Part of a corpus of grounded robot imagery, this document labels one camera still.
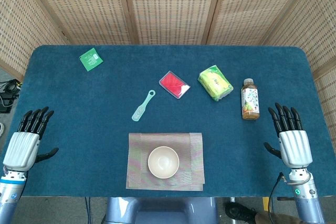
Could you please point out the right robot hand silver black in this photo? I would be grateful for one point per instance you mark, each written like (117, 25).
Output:
(295, 148)

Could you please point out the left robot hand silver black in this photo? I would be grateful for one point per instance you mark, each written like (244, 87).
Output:
(21, 150)

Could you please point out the brown woven placemat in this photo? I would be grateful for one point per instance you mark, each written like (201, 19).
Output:
(136, 155)

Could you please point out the beige bowl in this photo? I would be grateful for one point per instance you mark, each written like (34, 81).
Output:
(163, 162)

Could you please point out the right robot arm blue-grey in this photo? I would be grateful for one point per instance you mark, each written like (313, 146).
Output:
(304, 197)

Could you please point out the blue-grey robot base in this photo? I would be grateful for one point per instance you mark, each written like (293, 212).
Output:
(162, 212)

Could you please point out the blue table cloth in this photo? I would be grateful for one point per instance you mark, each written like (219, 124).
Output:
(78, 129)

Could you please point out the tea bottle with printed label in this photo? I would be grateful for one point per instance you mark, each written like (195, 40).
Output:
(250, 100)

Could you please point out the black shoe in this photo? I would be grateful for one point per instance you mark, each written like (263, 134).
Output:
(239, 212)

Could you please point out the yellow-green tissue pack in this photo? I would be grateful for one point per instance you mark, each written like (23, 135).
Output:
(215, 82)

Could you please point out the woven bamboo screen panel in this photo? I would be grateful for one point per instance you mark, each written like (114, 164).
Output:
(86, 6)
(323, 37)
(257, 6)
(173, 6)
(15, 24)

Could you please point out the green square sachet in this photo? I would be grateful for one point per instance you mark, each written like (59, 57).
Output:
(91, 59)

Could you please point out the mint green slotted paddle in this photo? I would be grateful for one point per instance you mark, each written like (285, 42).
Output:
(138, 113)

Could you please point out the red ink pad clear case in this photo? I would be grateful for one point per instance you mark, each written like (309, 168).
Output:
(173, 83)

